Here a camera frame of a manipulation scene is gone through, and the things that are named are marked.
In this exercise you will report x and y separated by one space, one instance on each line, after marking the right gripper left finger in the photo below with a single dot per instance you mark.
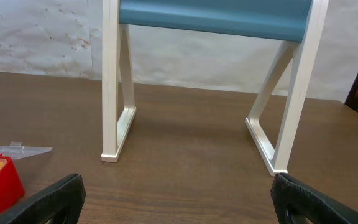
61 199

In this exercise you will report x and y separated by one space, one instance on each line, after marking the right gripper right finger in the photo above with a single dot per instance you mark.
297 199

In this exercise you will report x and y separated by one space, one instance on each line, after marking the red and yellow tip box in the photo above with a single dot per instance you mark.
2 189

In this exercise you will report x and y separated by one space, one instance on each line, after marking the white and blue stand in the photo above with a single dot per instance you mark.
216 15

